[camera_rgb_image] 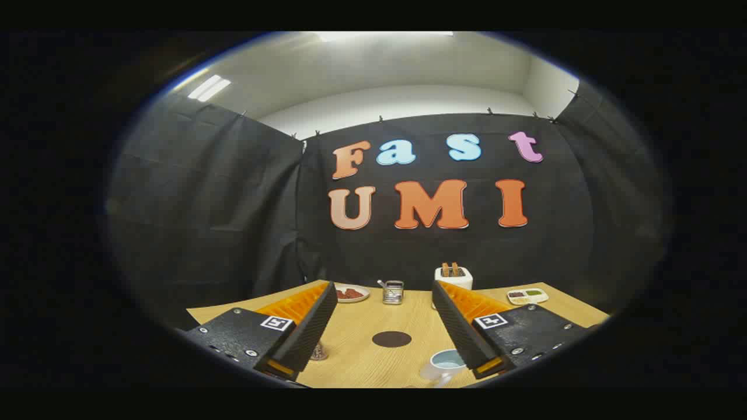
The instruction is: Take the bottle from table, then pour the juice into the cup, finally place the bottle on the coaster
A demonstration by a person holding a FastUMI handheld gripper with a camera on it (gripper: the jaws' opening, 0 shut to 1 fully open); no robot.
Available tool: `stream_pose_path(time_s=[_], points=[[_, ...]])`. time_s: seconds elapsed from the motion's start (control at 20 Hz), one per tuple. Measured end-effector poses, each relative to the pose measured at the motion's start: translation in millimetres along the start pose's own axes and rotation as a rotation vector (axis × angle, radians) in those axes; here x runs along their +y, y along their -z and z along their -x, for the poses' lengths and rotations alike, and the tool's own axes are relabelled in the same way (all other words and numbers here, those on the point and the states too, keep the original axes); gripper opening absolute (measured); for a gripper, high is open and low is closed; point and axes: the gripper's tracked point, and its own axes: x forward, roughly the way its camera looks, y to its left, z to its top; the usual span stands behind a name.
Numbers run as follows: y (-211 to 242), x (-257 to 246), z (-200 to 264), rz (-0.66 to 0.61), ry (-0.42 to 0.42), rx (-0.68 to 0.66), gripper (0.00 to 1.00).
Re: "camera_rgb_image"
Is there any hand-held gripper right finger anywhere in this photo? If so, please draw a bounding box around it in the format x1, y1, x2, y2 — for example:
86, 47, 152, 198
432, 280, 590, 381

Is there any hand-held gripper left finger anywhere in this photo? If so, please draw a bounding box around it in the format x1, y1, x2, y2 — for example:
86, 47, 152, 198
184, 282, 339, 383

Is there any white cup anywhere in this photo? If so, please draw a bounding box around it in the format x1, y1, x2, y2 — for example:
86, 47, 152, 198
419, 349, 467, 387

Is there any dark round coaster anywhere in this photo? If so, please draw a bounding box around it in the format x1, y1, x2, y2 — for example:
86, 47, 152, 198
372, 331, 413, 348

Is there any white toaster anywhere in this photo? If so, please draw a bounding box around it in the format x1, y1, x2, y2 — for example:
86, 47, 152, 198
434, 262, 473, 291

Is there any white round plate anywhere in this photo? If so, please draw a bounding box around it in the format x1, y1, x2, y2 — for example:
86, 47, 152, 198
334, 283, 371, 303

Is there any wooden table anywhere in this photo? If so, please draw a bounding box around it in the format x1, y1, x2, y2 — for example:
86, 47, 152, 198
187, 280, 610, 389

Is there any white divided sauce tray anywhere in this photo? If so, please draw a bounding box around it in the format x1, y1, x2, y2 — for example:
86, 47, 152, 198
507, 288, 549, 306

